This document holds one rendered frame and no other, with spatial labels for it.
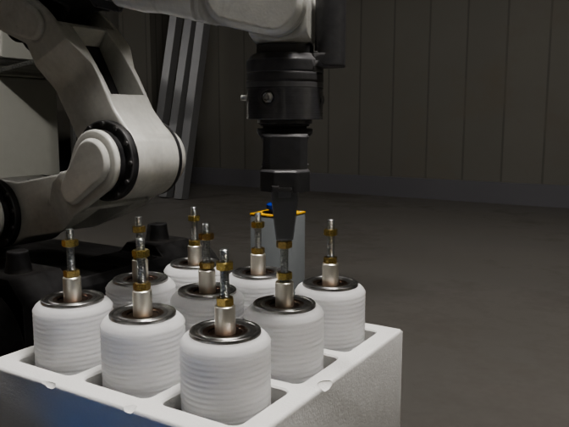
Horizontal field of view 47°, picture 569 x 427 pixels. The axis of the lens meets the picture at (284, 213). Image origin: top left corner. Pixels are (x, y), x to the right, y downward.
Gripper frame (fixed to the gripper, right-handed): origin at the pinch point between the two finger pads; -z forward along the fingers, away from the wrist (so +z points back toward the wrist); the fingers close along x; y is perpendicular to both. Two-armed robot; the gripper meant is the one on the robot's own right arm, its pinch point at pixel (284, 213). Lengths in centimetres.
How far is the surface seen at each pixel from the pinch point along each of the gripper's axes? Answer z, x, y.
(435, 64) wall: 41, 309, -91
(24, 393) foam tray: -20.6, -4.0, 30.1
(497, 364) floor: -36, 44, -42
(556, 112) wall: 14, 273, -148
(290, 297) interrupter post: -10.0, -1.0, -0.7
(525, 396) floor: -36, 30, -42
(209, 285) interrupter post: -10.1, 5.3, 9.5
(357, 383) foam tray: -21.0, -0.4, -9.0
